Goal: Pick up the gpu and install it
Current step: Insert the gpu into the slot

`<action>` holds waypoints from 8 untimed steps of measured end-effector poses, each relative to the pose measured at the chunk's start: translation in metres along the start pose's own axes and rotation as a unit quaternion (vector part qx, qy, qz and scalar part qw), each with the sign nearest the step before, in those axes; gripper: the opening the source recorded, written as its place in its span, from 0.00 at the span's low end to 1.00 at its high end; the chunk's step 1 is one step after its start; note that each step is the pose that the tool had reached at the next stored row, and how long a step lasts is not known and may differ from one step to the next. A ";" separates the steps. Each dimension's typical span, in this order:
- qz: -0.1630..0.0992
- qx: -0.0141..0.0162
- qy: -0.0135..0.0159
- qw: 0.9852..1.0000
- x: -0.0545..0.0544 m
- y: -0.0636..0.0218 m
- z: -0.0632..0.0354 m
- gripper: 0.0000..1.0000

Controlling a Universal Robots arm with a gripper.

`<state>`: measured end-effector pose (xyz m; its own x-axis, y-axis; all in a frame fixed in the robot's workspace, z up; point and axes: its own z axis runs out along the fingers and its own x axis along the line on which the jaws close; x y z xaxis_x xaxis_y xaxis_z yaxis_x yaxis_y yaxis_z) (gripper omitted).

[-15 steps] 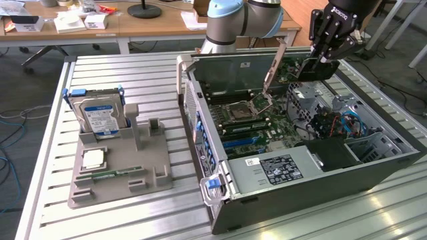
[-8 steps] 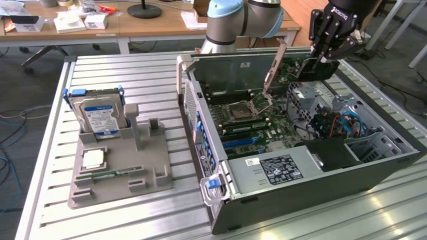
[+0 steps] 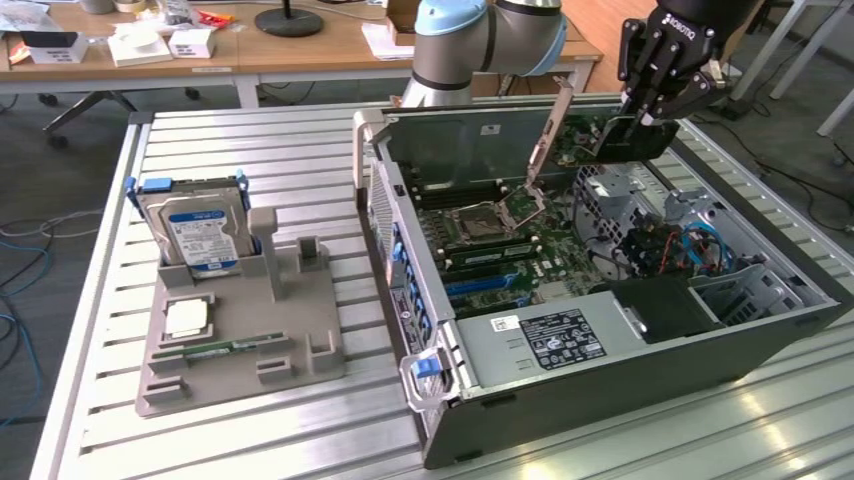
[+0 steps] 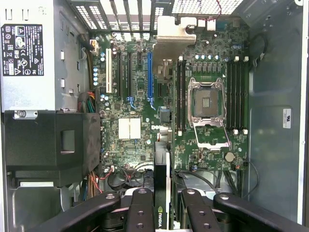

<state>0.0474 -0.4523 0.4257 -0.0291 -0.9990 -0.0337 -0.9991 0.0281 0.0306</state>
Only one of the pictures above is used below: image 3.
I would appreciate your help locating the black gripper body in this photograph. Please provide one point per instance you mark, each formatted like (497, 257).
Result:
(700, 25)

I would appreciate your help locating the green expansion card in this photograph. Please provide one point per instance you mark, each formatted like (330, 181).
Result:
(633, 145)

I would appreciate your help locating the black power adaptor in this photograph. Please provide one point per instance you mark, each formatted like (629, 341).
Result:
(733, 110)

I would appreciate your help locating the white table leg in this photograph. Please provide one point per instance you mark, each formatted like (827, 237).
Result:
(836, 112)

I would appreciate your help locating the perforated metal disk bay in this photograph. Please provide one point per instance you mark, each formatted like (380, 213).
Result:
(600, 195)

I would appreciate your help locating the silver socket cover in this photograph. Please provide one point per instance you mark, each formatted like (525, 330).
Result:
(545, 212)

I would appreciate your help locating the black RAM slot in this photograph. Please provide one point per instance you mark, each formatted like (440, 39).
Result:
(456, 197)
(455, 190)
(453, 184)
(459, 203)

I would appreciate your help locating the cardboard box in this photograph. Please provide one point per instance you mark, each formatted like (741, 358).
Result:
(400, 20)

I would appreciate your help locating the CPU socket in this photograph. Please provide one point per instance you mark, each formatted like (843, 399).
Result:
(480, 220)

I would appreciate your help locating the white papers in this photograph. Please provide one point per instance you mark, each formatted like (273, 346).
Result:
(382, 45)

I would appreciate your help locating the silver disk bay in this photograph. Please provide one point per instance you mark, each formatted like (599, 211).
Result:
(753, 295)

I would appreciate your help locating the green RAM stick blue label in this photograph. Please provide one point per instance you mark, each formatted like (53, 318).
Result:
(493, 256)

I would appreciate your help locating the silver chipset heatsink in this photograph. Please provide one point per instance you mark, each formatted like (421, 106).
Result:
(552, 292)

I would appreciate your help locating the long black expansion slot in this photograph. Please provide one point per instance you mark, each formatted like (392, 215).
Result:
(480, 272)

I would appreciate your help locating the blue expansion slot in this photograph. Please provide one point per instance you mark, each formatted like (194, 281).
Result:
(483, 285)

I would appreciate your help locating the wooden desk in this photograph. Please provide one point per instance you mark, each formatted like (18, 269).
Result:
(300, 55)

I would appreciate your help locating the black lamp base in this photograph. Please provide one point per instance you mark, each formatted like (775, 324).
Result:
(289, 25)

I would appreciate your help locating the silver power supply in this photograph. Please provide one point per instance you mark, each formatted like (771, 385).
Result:
(493, 360)

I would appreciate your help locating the black open PC case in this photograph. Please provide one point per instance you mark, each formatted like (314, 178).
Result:
(600, 400)

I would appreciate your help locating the red packet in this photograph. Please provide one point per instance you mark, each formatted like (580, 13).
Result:
(216, 20)

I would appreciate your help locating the blue case latch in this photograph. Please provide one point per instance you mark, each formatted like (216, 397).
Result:
(427, 370)

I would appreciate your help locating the small white labelled box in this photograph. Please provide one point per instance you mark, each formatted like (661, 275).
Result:
(189, 47)

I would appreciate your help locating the clear bag of parts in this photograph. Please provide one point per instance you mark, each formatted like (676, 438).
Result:
(178, 12)

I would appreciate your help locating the hard disk blue carrier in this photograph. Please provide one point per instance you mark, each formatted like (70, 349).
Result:
(200, 235)

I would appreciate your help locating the white box round insert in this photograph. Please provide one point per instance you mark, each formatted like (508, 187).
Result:
(140, 52)

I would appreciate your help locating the grey parts rack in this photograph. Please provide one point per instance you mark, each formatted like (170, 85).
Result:
(240, 310)

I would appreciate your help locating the tape roll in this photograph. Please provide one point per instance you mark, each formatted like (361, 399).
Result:
(126, 6)

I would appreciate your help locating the grey cup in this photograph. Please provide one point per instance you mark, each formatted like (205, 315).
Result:
(97, 6)

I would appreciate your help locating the black chair base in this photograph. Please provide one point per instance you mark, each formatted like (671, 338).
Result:
(80, 110)

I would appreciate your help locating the silver CPU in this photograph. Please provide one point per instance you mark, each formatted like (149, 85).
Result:
(186, 320)

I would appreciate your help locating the white box black lid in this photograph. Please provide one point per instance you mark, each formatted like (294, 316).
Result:
(56, 52)

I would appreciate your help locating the clear plastic bag papers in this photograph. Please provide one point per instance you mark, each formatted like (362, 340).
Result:
(20, 22)

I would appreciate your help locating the red book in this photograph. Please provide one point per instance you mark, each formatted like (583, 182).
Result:
(16, 52)

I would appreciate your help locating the white desk frame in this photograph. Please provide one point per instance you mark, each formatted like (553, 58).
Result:
(793, 60)

